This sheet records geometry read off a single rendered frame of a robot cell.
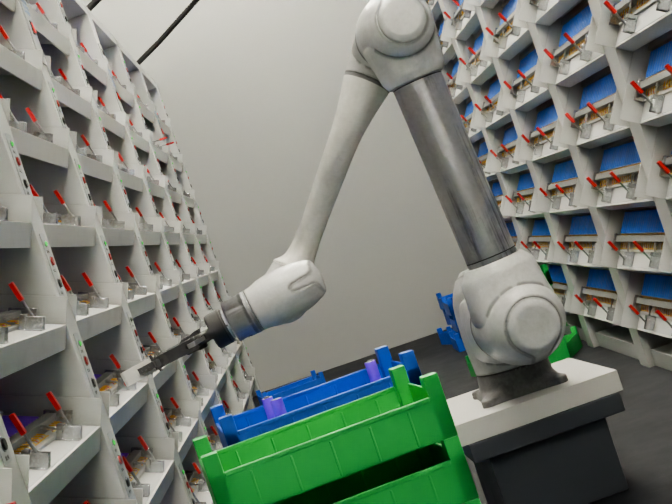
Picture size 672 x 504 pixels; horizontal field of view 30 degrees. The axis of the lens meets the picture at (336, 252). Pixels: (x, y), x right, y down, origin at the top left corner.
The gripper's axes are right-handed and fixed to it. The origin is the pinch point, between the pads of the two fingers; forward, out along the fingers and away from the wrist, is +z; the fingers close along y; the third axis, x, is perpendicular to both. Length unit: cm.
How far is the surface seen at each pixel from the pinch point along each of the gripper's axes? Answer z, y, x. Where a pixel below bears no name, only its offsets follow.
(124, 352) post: 7.9, 42.6, 4.3
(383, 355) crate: -44, -54, -14
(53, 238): 1.3, -6.9, 31.2
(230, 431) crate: -19, -76, -11
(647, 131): -126, 43, -8
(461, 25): -137, 235, 52
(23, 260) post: 4.4, -27.4, 28.4
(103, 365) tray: 13.6, 42.3, 3.9
